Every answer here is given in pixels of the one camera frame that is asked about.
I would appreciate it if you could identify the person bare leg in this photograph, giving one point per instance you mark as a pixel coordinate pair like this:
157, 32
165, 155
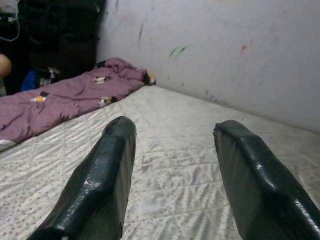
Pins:
4, 65

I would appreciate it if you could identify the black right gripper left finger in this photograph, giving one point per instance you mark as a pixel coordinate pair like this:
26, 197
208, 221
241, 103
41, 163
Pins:
100, 187

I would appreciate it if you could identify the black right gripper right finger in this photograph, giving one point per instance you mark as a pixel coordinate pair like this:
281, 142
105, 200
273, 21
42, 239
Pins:
262, 195

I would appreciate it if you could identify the purple cartoon print blanket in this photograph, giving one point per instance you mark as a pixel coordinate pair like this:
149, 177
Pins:
75, 95

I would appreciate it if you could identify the white quilted mattress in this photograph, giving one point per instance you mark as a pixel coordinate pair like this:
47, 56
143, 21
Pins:
175, 150

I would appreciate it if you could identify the blue bag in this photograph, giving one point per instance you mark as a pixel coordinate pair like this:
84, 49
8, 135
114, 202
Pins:
30, 80

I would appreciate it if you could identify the dark wardrobe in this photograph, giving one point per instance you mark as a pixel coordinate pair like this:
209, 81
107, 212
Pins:
62, 37

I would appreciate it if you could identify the black bag white print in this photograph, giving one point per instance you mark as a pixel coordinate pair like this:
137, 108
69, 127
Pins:
47, 81

